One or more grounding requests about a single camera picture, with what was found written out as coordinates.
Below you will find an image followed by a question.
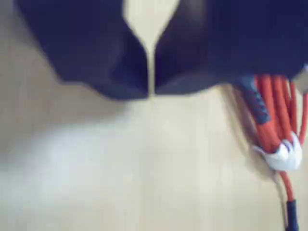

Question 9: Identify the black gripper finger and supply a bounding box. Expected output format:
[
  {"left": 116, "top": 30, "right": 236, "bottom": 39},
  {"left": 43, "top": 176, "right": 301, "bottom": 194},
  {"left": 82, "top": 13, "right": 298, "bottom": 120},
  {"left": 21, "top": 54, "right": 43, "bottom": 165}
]
[
  {"left": 154, "top": 0, "right": 308, "bottom": 95},
  {"left": 14, "top": 0, "right": 149, "bottom": 101}
]

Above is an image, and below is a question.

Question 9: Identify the red braided charging cable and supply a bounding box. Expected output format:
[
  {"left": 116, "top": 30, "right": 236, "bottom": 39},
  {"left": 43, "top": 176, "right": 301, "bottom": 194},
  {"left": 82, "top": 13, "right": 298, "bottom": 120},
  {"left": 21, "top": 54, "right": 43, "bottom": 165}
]
[{"left": 237, "top": 73, "right": 308, "bottom": 231}]

